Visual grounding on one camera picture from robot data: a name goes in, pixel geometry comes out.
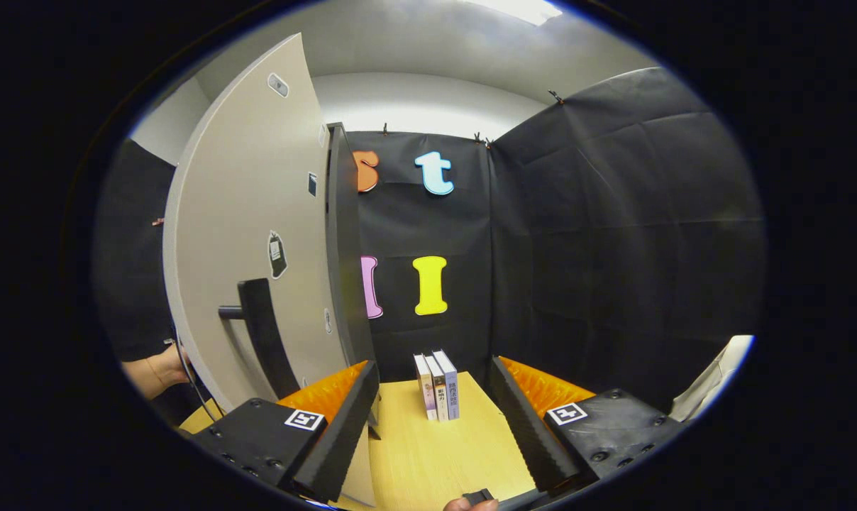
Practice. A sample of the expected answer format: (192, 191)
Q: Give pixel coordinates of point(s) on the black backdrop cloth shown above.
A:
(613, 234)

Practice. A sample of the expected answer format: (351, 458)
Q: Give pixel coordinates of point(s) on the white panel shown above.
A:
(712, 380)

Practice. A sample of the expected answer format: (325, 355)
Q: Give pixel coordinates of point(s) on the white spine book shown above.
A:
(439, 387)

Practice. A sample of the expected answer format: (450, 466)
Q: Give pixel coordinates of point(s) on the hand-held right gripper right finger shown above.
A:
(524, 426)

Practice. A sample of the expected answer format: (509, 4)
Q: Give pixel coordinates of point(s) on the long ceiling light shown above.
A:
(517, 10)

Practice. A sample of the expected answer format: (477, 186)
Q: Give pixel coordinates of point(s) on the purple cover book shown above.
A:
(451, 383)

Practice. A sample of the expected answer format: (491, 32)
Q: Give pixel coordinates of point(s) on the beige cabinet door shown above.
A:
(244, 191)

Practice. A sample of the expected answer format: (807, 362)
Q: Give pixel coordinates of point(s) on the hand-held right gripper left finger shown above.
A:
(343, 419)

